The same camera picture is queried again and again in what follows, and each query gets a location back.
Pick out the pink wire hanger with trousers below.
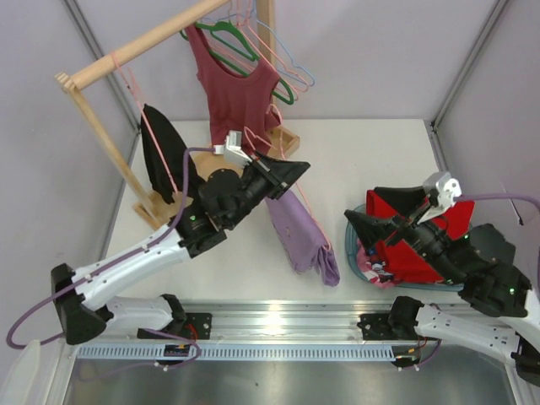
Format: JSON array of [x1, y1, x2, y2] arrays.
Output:
[[242, 126, 332, 251]]

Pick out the purple trousers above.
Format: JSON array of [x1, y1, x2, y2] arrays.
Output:
[[265, 191, 341, 287]]

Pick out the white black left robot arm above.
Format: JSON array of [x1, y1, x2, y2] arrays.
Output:
[[51, 152, 310, 345]]

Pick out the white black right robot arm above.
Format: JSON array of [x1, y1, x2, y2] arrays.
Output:
[[344, 178, 539, 385]]

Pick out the green hanger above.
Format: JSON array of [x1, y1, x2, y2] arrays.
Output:
[[194, 21, 297, 105]]

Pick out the teal plastic basin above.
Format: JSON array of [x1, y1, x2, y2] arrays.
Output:
[[345, 202, 475, 292]]

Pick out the wooden clothes rack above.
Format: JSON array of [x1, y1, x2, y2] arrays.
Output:
[[53, 0, 301, 231]]

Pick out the red folded cloth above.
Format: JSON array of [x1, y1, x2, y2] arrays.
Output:
[[364, 188, 476, 284]]

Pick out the colourful clothes in basin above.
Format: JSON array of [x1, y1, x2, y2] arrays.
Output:
[[355, 246, 397, 289]]

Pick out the maroon tank top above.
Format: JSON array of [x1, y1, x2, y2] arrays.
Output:
[[185, 24, 280, 154]]

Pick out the black garment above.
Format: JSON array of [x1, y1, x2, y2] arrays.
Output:
[[140, 104, 187, 204]]

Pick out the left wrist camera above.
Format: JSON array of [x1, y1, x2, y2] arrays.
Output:
[[213, 130, 257, 168]]

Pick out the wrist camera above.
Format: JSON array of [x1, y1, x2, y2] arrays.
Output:
[[418, 171, 462, 224], [213, 130, 257, 168]]

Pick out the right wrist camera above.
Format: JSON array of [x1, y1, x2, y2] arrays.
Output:
[[418, 171, 462, 224]]

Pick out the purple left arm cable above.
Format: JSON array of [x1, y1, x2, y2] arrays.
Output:
[[7, 145, 219, 372]]

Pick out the pink wire hanger with black garment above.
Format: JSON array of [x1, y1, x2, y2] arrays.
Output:
[[109, 50, 178, 199]]

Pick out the aluminium rail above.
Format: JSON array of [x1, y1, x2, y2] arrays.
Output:
[[105, 299, 520, 349]]

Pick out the empty pink wire hanger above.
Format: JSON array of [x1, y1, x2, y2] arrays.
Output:
[[202, 0, 311, 102]]

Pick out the blue wire hanger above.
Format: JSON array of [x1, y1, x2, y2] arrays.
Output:
[[202, 0, 316, 88]]

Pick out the white slotted cable duct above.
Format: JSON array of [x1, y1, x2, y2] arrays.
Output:
[[77, 343, 396, 362]]

